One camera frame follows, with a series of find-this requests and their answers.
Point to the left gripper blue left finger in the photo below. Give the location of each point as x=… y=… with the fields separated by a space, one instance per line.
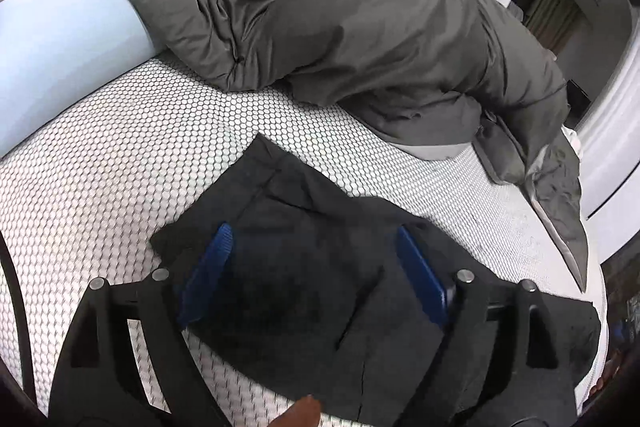
x=165 y=309

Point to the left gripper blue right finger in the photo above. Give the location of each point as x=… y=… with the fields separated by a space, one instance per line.
x=457 y=303

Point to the black pants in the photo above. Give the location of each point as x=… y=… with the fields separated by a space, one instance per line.
x=313 y=299

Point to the person's left hand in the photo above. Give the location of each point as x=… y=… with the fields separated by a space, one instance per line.
x=305 y=412

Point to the person's right hand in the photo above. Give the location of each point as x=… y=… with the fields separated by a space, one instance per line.
x=612 y=366

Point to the white sheer curtain right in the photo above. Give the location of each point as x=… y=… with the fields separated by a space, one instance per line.
x=610 y=131

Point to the light blue pillow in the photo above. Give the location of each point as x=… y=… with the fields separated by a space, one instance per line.
x=56 y=52

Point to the dark grey duvet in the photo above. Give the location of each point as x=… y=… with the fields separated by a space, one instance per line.
x=431 y=77

